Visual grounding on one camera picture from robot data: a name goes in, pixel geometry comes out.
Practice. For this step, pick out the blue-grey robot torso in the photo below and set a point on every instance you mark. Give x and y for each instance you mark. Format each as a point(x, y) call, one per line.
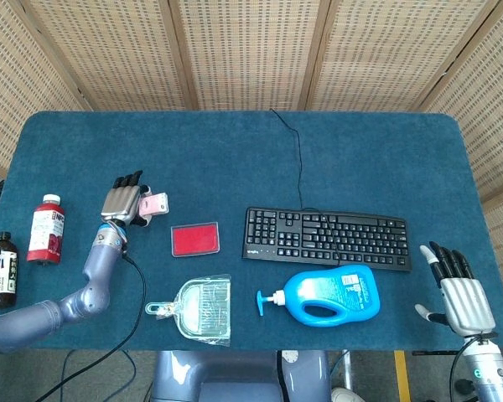
point(218, 372)

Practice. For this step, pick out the small pink box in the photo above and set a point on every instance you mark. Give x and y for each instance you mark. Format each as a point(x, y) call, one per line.
point(157, 204)

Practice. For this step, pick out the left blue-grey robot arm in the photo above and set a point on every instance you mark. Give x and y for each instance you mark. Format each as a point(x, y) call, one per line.
point(96, 289)

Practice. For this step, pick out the blue pump detergent bottle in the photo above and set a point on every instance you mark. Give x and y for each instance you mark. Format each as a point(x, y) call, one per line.
point(339, 289)

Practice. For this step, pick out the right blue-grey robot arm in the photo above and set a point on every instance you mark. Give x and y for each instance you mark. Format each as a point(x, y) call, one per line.
point(490, 372)

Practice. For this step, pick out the green bagged dustpan brush set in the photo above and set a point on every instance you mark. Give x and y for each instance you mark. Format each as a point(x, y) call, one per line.
point(205, 310)

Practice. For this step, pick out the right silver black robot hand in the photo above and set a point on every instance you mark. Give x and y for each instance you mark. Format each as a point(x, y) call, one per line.
point(465, 301)

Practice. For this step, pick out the black computer keyboard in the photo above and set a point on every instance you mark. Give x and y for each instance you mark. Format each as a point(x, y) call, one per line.
point(318, 234)

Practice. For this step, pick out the red juice bottle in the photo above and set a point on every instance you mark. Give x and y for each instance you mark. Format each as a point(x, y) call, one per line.
point(46, 234)

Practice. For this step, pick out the woven bamboo folding screen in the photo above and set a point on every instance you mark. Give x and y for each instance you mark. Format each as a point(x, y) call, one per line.
point(251, 50)

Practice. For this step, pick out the dark brown glass bottle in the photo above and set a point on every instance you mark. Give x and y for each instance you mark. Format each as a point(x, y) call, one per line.
point(0, 276)

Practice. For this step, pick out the white shoe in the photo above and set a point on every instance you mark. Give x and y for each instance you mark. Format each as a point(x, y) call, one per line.
point(345, 395)

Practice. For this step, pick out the metal table leg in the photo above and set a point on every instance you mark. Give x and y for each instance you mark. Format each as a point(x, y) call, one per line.
point(347, 368)

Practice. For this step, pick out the blue table cloth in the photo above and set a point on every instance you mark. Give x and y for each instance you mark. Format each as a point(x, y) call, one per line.
point(234, 167)

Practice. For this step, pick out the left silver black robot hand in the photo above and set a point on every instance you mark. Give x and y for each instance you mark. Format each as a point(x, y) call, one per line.
point(119, 203)

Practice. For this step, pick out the red rectangular tray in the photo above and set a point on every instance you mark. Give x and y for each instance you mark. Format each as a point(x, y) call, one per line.
point(195, 239)

